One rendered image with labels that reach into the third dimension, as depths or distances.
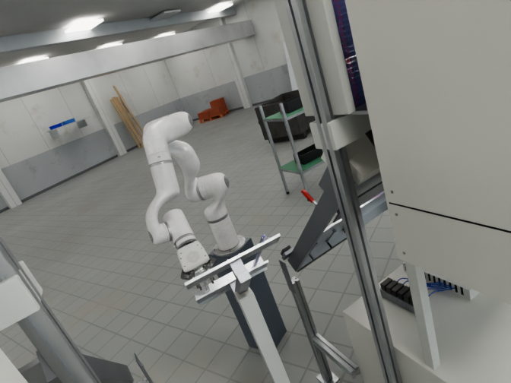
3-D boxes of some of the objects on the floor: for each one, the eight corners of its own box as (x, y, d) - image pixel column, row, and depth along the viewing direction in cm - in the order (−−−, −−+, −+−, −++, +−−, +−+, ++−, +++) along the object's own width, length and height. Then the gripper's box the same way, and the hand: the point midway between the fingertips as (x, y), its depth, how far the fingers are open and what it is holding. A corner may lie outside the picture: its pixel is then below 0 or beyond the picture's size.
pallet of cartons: (232, 112, 1347) (226, 96, 1324) (218, 118, 1283) (212, 102, 1261) (211, 117, 1418) (205, 102, 1395) (198, 124, 1355) (192, 108, 1332)
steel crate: (329, 121, 675) (319, 83, 648) (301, 141, 603) (290, 100, 577) (293, 127, 736) (283, 93, 710) (263, 146, 664) (251, 109, 638)
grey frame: (322, 378, 173) (176, -31, 107) (419, 295, 202) (350, -69, 136) (417, 474, 126) (259, -156, 60) (526, 347, 154) (501, -173, 88)
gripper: (207, 238, 134) (229, 277, 125) (168, 258, 129) (187, 300, 120) (205, 230, 127) (226, 270, 118) (163, 251, 123) (182, 294, 114)
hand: (204, 281), depth 120 cm, fingers open, 4 cm apart
